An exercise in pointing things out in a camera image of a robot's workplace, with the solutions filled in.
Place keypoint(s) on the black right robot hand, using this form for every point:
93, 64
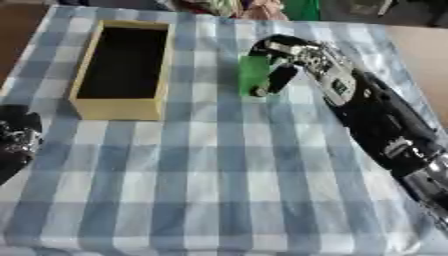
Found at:
284, 42

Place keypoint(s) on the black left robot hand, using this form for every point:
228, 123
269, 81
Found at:
16, 140

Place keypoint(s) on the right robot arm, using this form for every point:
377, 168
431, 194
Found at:
385, 126

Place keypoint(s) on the tan cardboard box black inside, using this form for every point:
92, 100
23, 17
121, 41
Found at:
123, 63

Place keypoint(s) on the green bag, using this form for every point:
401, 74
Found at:
301, 8

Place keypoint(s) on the pink fabric bundle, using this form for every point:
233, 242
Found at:
262, 9

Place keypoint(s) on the dark patterned bag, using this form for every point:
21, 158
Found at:
204, 6

